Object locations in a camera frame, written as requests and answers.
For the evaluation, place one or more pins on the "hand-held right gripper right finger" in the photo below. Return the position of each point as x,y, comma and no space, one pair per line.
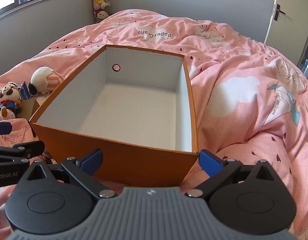
209,163

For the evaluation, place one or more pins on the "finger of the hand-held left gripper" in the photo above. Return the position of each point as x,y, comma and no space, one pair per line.
3,128
24,149

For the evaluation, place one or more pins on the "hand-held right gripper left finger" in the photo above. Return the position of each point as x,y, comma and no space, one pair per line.
92,158

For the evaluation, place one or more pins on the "pink fabric pouch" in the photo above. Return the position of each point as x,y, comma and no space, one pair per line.
18,131

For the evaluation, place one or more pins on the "orange cardboard box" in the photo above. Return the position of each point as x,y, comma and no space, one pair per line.
119,160

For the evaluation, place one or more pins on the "brown and white plush toy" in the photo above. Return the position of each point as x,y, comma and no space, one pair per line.
8,97

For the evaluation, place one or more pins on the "grey-brown cardboard box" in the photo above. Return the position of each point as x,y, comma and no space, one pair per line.
29,108

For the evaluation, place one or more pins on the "white plush toy striped pants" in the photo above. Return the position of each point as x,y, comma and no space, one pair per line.
44,77

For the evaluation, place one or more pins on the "blue paper tag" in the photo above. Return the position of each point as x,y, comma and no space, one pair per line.
25,91

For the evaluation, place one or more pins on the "pink printed blanket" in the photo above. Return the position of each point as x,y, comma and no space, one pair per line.
244,55

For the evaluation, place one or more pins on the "white door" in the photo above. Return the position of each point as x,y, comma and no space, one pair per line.
288,10

